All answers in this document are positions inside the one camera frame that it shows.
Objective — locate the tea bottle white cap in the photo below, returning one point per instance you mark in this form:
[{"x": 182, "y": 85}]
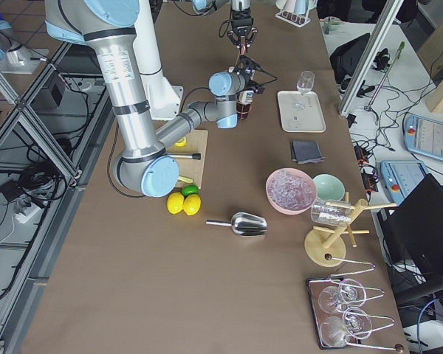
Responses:
[{"x": 243, "y": 103}]

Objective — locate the cream rectangular tray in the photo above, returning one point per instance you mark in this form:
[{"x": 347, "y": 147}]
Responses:
[{"x": 300, "y": 113}]

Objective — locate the half lemon slice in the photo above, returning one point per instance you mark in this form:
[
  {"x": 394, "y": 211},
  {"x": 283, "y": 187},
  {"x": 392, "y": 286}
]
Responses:
[{"x": 181, "y": 143}]

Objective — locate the green lime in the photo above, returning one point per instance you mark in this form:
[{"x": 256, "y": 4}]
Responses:
[{"x": 191, "y": 189}]

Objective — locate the pink bowl with ice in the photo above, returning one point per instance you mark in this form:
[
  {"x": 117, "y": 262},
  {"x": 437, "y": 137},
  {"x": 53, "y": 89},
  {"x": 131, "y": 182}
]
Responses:
[{"x": 290, "y": 191}]

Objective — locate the yellow lemon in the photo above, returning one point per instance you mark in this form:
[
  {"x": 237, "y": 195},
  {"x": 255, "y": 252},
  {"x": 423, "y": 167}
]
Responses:
[
  {"x": 175, "y": 202},
  {"x": 192, "y": 204}
]

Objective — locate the hanging wine glass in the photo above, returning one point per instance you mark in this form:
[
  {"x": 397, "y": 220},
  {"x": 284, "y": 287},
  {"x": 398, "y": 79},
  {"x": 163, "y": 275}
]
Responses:
[
  {"x": 344, "y": 294},
  {"x": 348, "y": 330}
]

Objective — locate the metal wine glass rack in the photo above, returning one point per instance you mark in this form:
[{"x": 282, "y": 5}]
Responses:
[{"x": 316, "y": 285}]

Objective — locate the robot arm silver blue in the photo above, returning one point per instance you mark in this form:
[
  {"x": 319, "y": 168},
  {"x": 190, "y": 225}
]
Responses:
[
  {"x": 206, "y": 7},
  {"x": 114, "y": 30}
]

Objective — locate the wooden cutting board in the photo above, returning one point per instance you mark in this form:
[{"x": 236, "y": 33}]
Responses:
[{"x": 196, "y": 143}]

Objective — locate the white wire cup rack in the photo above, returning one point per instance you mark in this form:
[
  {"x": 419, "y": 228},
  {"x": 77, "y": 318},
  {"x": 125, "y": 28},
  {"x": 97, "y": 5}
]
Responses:
[{"x": 293, "y": 19}]

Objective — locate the clear wine glass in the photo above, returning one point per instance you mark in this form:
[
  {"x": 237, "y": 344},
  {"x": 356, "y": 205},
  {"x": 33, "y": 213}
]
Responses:
[{"x": 304, "y": 85}]

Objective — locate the clear glass tumbler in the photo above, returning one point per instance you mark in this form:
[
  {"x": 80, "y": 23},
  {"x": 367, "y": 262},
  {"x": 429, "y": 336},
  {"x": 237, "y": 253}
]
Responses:
[{"x": 332, "y": 213}]

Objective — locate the aluminium frame post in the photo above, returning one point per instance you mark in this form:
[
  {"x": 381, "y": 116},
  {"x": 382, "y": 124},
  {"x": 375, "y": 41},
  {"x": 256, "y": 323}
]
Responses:
[{"x": 381, "y": 29}]

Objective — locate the green bowl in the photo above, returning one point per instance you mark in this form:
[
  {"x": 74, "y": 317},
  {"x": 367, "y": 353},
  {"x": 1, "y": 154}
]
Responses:
[{"x": 329, "y": 187}]

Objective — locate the black office chair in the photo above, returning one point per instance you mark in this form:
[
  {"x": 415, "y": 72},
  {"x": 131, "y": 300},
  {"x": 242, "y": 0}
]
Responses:
[{"x": 414, "y": 230}]

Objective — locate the steel muddler black tip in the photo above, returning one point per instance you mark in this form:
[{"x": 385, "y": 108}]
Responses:
[{"x": 194, "y": 156}]

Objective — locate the grey folded cloth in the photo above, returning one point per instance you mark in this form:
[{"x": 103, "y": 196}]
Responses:
[{"x": 305, "y": 152}]

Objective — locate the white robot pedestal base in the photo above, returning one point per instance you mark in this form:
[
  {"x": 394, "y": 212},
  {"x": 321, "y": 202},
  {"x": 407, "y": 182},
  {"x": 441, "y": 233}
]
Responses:
[{"x": 164, "y": 99}]

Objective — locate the wooden glass drying tree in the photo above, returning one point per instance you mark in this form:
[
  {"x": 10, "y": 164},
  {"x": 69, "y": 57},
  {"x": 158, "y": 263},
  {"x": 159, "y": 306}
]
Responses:
[{"x": 324, "y": 244}]

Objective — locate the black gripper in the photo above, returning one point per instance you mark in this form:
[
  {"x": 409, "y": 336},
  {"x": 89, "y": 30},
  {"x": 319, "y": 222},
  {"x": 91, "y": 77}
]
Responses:
[
  {"x": 239, "y": 18},
  {"x": 246, "y": 82}
]

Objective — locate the blue plastic cup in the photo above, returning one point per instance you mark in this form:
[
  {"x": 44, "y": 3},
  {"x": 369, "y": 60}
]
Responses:
[{"x": 301, "y": 7}]

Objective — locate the metal ice scoop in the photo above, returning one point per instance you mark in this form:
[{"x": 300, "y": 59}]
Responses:
[{"x": 244, "y": 224}]

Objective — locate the blue teach pendant tablet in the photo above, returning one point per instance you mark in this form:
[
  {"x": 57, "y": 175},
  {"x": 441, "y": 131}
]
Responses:
[{"x": 424, "y": 136}]

